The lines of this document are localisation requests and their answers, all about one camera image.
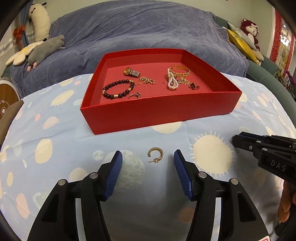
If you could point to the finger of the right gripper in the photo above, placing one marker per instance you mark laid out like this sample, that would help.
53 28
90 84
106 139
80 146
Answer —
256 143

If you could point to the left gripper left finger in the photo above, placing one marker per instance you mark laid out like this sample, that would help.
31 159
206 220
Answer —
111 175

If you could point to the green sofa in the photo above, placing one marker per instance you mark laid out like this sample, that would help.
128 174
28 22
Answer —
266 77

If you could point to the blue-grey velvet blanket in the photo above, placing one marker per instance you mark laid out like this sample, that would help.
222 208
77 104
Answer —
111 26

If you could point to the gold hoop earring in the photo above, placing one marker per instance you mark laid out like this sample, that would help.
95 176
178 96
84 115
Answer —
158 154

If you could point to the right hand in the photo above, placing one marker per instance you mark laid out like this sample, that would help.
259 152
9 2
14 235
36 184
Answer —
288 198

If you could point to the red cardboard tray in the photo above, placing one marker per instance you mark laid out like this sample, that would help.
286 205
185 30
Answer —
155 104

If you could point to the grey green pillow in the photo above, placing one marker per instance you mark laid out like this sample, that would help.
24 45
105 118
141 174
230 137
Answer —
247 37

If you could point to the gold braided bangle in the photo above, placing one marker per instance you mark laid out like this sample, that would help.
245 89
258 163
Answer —
180 71

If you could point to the cream llama plush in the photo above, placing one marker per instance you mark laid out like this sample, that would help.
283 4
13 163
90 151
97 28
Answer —
39 16

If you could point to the gold satin pillow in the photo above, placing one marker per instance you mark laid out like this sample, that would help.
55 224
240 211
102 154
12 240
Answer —
242 46

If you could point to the red ribbon bow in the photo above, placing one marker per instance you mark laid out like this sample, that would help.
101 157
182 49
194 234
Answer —
17 33

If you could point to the red monkey plush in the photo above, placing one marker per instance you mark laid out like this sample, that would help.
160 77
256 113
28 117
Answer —
251 30

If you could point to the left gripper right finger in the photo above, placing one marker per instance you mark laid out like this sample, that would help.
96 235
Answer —
183 173

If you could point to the red wall decoration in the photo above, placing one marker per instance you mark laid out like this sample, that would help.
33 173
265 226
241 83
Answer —
283 44

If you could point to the white flower plush cushion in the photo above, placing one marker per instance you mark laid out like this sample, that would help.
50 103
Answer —
19 57

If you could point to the planet print blue sheet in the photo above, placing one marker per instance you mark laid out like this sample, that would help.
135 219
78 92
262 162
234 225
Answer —
49 139

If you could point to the white lace curtain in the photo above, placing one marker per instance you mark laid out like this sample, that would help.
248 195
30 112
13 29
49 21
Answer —
8 46

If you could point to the gold wristwatch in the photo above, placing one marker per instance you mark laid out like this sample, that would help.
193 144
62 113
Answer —
130 72

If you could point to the grey plush toy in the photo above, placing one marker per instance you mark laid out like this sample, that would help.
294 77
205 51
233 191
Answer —
44 50

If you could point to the round wooden white device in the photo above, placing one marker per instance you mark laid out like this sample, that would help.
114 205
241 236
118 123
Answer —
8 95

